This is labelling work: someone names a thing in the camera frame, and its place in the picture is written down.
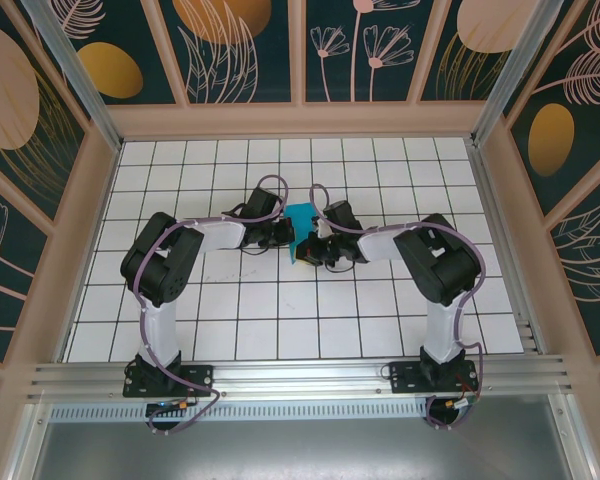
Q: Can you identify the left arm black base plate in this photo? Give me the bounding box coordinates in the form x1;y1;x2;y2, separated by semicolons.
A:
123;360;216;399

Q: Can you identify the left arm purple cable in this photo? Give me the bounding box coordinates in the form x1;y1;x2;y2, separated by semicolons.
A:
132;174;290;437

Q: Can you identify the aluminium corner post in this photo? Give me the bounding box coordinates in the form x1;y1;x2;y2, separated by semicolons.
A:
471;0;566;146
19;0;125;154

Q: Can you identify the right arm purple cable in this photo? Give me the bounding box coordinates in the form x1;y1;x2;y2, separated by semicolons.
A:
312;183;487;432

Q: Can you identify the long aluminium mounting rail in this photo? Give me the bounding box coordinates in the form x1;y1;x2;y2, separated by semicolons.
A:
27;353;574;402

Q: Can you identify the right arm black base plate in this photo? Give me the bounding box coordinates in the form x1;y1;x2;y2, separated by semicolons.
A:
388;357;479;394

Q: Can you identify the perforated metal cable tray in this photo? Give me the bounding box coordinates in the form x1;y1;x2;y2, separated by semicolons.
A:
49;403;431;422

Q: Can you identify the aluminium side rail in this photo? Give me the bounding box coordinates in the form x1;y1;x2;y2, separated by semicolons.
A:
467;138;549;356

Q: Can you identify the grey metal panel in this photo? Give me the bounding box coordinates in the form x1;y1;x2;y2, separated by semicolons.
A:
29;394;579;480

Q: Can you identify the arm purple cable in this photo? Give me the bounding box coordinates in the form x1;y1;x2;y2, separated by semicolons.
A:
312;183;487;432
132;174;290;437

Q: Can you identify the teal cloth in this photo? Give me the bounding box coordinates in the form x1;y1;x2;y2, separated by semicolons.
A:
283;202;317;266

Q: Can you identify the small electronics board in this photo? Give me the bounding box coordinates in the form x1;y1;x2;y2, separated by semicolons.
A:
147;397;199;417
427;393;481;426

